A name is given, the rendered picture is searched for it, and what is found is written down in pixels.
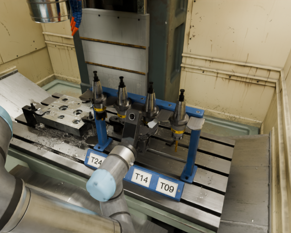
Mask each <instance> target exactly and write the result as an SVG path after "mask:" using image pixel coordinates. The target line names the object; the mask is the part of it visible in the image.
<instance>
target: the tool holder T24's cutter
mask: <svg viewBox="0 0 291 233"><path fill-rule="evenodd" d="M95 114H96V119H97V120H100V119H101V120H102V121H103V120H105V118H107V112H106V111H104V112H103V113H97V112H95Z"/></svg>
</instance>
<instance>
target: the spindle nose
mask: <svg viewBox="0 0 291 233"><path fill-rule="evenodd" d="M26 4H27V8H28V11H29V15H30V17H31V20H32V21H34V22H37V23H57V22H62V21H66V20H69V19H70V18H71V9H70V4H69V0H26Z"/></svg>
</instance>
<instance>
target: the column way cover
mask: <svg viewBox="0 0 291 233"><path fill-rule="evenodd" d="M79 37H80V39H81V40H82V46H83V52H84V57H85V63H87V69H88V75H89V80H90V85H93V80H94V78H93V77H94V73H93V71H97V76H98V79H99V80H100V83H101V86H104V87H108V88H112V89H116V90H118V86H119V85H120V84H119V83H120V79H119V77H120V76H123V82H124V85H125V86H126V90H127V92H130V93H134V94H138V95H142V96H146V95H147V73H148V47H149V46H150V14H145V15H141V14H137V12H123V11H113V10H103V9H93V8H85V9H82V19H81V23H80V26H79Z"/></svg>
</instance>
